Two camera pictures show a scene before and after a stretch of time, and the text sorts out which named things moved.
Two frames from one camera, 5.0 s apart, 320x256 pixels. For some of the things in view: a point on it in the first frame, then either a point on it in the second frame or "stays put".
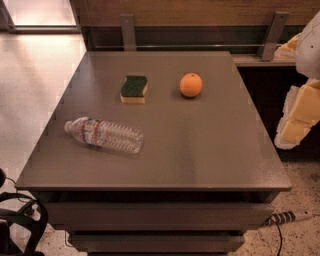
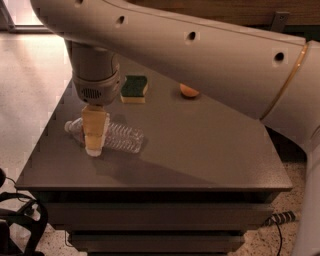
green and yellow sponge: (133, 90) stays put
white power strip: (283, 217) stays put
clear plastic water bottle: (98, 132) stays put
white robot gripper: (309, 50) -> (95, 90)
